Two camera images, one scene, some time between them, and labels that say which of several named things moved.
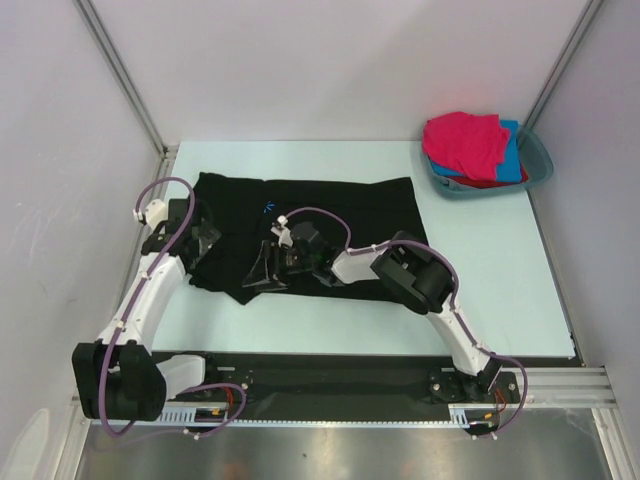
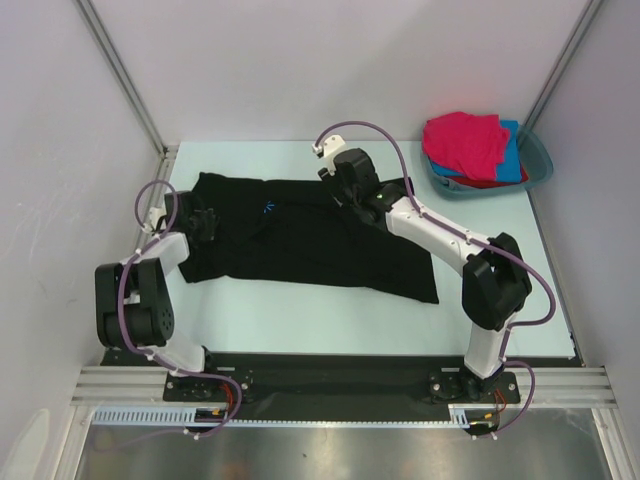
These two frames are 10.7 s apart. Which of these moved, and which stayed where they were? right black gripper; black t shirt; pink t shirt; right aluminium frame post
Moved: right black gripper
Stayed: pink t shirt; black t shirt; right aluminium frame post
